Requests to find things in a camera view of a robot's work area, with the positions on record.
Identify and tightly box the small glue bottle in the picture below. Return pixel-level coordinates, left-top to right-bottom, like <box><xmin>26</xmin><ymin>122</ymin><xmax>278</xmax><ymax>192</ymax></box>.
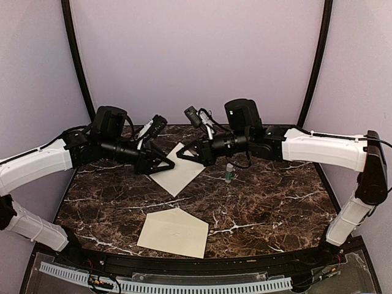
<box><xmin>225</xmin><ymin>163</ymin><xmax>234</xmax><ymax>183</ymax></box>

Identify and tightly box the white letter paper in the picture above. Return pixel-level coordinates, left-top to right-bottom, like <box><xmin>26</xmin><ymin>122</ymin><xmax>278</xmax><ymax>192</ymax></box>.
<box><xmin>150</xmin><ymin>143</ymin><xmax>205</xmax><ymax>197</ymax></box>

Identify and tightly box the black corner frame post left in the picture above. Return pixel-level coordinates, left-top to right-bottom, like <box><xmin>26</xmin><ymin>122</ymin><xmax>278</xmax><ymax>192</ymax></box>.
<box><xmin>61</xmin><ymin>0</ymin><xmax>96</xmax><ymax>121</ymax></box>

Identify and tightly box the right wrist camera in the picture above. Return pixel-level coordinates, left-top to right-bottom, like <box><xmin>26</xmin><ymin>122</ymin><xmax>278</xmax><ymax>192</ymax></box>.
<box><xmin>184</xmin><ymin>106</ymin><xmax>216</xmax><ymax>140</ymax></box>

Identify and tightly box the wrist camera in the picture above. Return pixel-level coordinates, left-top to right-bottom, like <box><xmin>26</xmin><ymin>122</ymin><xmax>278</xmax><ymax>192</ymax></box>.
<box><xmin>184</xmin><ymin>106</ymin><xmax>216</xmax><ymax>140</ymax></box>
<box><xmin>136</xmin><ymin>115</ymin><xmax>167</xmax><ymax>142</ymax></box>

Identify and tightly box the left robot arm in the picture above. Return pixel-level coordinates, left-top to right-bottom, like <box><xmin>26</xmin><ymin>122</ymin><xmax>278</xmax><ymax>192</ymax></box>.
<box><xmin>1</xmin><ymin>106</ymin><xmax>175</xmax><ymax>267</ymax></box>

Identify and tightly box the black front rail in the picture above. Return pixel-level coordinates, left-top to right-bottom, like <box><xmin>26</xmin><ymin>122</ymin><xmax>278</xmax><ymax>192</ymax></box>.
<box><xmin>33</xmin><ymin>237</ymin><xmax>365</xmax><ymax>276</ymax></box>

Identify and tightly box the black corner frame post right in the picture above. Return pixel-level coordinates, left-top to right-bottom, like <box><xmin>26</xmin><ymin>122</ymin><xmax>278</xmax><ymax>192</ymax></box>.
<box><xmin>296</xmin><ymin>0</ymin><xmax>333</xmax><ymax>127</ymax></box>

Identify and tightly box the white slotted cable duct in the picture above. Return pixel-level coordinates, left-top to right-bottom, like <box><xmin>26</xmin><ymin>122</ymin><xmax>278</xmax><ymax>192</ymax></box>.
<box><xmin>39</xmin><ymin>262</ymin><xmax>293</xmax><ymax>293</ymax></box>

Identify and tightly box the cream envelope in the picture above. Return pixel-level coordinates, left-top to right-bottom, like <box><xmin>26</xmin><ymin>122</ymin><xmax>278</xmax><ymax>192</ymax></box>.
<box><xmin>137</xmin><ymin>208</ymin><xmax>209</xmax><ymax>258</ymax></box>

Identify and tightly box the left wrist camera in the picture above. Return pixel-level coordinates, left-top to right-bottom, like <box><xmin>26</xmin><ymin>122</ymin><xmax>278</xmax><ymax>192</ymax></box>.
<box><xmin>136</xmin><ymin>115</ymin><xmax>167</xmax><ymax>142</ymax></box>

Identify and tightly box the black corner frame post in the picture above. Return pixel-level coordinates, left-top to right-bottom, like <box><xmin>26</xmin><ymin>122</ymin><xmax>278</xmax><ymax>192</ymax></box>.
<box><xmin>296</xmin><ymin>0</ymin><xmax>333</xmax><ymax>127</ymax></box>
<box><xmin>61</xmin><ymin>0</ymin><xmax>96</xmax><ymax>121</ymax></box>

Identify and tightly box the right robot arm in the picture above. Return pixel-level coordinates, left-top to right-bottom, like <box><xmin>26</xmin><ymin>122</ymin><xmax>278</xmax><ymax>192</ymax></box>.
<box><xmin>176</xmin><ymin>98</ymin><xmax>389</xmax><ymax>266</ymax></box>

